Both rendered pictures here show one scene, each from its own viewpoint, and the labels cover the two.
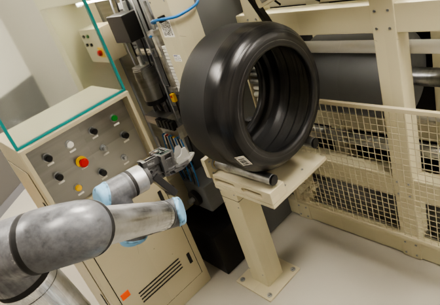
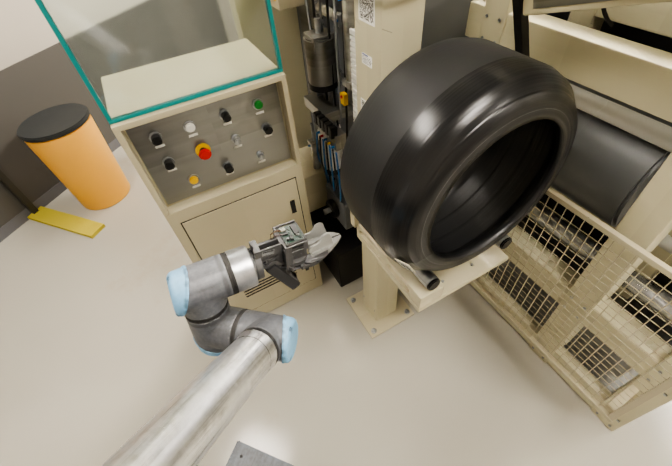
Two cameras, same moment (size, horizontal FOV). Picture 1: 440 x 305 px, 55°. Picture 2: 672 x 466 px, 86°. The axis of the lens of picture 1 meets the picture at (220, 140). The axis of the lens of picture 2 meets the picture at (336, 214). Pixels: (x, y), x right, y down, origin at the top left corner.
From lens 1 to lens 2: 0.78 m
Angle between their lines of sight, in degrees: 21
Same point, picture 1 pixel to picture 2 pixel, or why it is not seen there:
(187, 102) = (356, 156)
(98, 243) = not seen: outside the picture
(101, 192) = (173, 292)
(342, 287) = (450, 356)
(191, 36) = (400, 35)
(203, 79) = (394, 138)
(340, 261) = (458, 324)
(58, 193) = (166, 181)
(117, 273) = not seen: hidden behind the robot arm
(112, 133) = (252, 123)
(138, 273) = not seen: hidden behind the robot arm
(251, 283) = (360, 309)
